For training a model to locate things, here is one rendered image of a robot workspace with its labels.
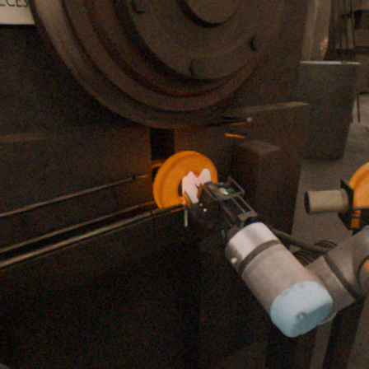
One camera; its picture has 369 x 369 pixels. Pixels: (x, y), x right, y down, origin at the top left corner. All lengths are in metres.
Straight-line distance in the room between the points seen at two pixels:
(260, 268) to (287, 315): 0.08
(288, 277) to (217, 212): 0.18
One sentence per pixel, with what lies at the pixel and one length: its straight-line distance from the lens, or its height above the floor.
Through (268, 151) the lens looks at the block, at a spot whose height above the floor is 0.80.
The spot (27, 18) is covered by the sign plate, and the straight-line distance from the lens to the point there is 0.67.
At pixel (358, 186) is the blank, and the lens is 0.86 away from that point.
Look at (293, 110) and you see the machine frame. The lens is 0.97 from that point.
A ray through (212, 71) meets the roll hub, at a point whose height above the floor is 0.99.
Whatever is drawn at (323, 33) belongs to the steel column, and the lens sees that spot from 4.94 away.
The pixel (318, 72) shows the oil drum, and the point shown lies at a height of 0.81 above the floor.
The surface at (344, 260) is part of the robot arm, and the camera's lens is 0.62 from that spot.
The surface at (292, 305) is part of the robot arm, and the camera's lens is 0.51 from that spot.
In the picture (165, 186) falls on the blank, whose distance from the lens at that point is 0.68.
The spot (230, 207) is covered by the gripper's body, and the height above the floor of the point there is 0.75.
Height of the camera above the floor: 1.03
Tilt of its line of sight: 23 degrees down
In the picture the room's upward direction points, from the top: straight up
